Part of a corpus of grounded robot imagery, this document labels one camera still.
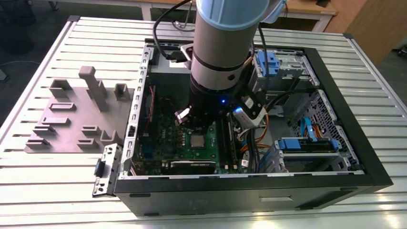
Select silver CPU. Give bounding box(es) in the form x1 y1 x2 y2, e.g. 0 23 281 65
190 135 207 148

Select CPU socket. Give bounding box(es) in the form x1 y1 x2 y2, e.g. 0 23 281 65
189 133 213 151

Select grey power supply unit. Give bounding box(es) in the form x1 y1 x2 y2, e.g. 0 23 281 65
149 49 194 113

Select black RAM slot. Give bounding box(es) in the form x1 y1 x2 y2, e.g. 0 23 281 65
227 119 239 169
218 121 231 169

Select green motherboard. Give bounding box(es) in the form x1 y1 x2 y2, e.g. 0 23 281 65
133 104 253 175

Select tall metal drive cage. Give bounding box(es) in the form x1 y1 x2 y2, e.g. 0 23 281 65
246 49 321 105

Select black graphics card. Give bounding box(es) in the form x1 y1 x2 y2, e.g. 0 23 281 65
161 160 218 175

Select blue plastic disk carrier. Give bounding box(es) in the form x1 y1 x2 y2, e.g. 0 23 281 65
255 51 281 77

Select hard disk in blue carrier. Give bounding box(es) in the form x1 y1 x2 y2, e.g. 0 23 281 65
275 138 341 153

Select metal expansion slot latch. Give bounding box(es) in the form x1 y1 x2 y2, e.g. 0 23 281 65
93 143 123 198

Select black PC case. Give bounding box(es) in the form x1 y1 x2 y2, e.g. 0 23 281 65
113 38 395 217

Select low metal disk bay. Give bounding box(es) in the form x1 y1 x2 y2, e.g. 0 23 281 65
270 143 363 173

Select grey parts rack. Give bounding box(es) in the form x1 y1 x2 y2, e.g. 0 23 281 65
24 66 137 155

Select wooden desk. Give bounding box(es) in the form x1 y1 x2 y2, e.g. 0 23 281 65
139 0 338 33

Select wooden cabinet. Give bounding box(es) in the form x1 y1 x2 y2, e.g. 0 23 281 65
325 0 407 65

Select black chair base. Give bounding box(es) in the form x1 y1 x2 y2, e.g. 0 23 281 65
393 44 407 58

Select small pale wrist camera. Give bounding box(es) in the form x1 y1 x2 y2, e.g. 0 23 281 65
174 107 193 125

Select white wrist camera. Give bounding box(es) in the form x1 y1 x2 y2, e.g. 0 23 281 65
231 92 269 127

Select orange wire bundle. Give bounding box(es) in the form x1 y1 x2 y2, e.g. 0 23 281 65
237 111 271 153

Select black cable bundle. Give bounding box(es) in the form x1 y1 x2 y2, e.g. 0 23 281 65
246 88 319 173

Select thin black tool cable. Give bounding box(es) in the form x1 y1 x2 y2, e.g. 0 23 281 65
153 0 199 64

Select black camera cable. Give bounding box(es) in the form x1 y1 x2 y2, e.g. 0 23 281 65
257 25 271 96

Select blue flat data wire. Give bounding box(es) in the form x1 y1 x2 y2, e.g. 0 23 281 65
299 116 319 141

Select orange flat data wire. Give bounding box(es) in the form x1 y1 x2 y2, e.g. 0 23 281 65
313 125 326 141

